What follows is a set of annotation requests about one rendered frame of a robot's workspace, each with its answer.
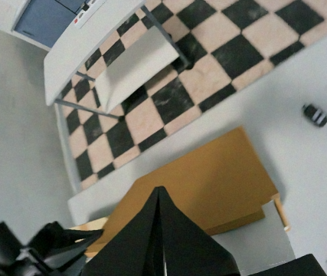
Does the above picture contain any black key fob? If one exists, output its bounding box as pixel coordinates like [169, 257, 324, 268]
[301, 107, 326, 131]

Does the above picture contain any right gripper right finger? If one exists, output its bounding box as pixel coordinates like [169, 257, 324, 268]
[159, 186, 241, 276]

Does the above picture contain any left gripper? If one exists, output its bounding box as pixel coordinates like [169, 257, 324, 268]
[19, 221, 102, 276]

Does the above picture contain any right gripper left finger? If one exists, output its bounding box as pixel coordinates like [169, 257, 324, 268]
[81, 186, 165, 276]

